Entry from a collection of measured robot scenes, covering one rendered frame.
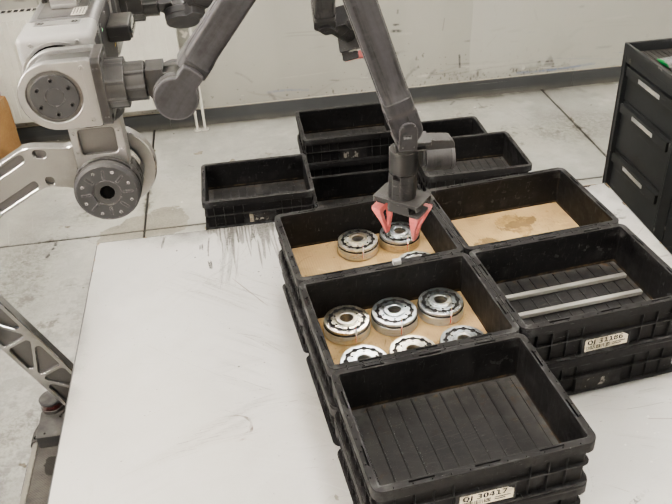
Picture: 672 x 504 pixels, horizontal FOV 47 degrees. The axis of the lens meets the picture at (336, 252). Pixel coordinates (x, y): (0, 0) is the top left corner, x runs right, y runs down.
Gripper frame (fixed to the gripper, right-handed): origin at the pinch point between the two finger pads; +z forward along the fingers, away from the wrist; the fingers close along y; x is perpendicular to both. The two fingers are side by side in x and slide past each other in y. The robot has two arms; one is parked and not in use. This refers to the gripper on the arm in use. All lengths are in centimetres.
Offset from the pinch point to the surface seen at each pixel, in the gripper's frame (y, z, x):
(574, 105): 46, 106, -320
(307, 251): 33.6, 24.5, -13.9
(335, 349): 7.5, 24.1, 15.1
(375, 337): 1.8, 23.9, 7.5
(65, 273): 190, 111, -50
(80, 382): 62, 39, 41
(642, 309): -48, 14, -17
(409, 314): -2.8, 20.7, 0.3
